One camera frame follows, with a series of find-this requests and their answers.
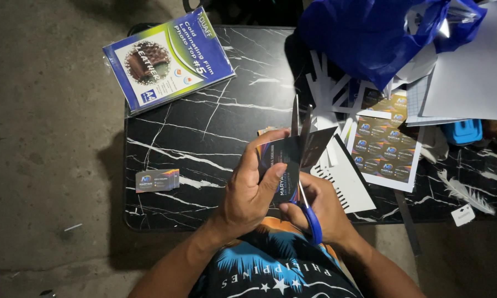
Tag black marble pattern table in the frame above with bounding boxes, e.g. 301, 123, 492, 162
123, 23, 497, 232

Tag blue plastic tool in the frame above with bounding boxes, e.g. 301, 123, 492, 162
441, 119, 483, 146

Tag pile of white paper strips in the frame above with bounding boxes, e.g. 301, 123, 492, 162
304, 50, 394, 168

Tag blue handled scissors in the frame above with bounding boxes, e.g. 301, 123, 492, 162
289, 94, 323, 245

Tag grid lined backing sheet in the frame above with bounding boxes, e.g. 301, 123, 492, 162
405, 70, 468, 127

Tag person's left hand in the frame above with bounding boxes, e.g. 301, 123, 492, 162
209, 129, 291, 241

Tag person's right hand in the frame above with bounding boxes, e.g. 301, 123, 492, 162
279, 172, 358, 249

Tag stack of cut business cards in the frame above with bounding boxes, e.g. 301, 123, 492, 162
135, 168, 180, 194

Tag white comb edged sheet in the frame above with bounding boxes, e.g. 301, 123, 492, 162
310, 133, 377, 214

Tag white paper sheet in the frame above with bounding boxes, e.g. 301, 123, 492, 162
420, 0, 497, 122

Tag blue plastic bag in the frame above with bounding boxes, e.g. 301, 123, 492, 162
296, 0, 488, 92

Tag printed business card sheet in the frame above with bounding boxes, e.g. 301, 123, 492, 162
345, 92, 424, 193

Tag dark printed card strip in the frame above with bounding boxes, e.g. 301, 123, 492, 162
256, 126, 338, 204

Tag laminating film pack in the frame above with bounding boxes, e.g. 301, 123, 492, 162
102, 6, 236, 116

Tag small white paper tag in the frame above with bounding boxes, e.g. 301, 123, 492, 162
451, 204, 476, 227

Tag person's printed black shirt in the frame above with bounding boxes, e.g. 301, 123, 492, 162
188, 217, 365, 298

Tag white feather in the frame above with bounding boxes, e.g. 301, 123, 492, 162
437, 169, 496, 216

